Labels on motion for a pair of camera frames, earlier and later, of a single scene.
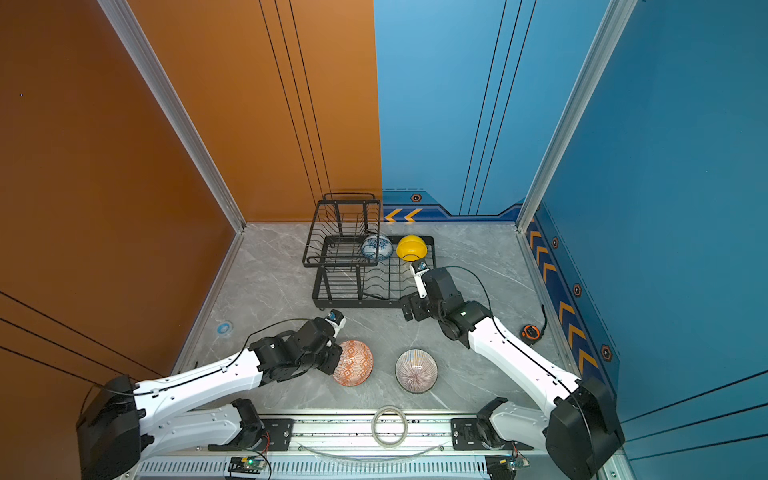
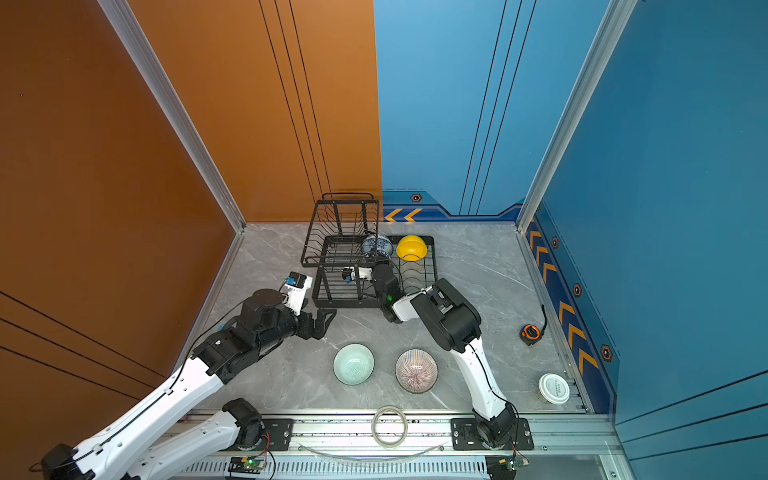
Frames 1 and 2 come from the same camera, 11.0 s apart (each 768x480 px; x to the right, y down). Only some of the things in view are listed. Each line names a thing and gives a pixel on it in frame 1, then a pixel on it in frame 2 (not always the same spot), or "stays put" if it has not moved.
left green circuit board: x=242 y=464 stays put
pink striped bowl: x=416 y=371 stays put
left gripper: x=336 y=356 → x=308 y=331
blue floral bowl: x=377 y=247 stays put
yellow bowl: x=411 y=248 stays put
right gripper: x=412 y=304 → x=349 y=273
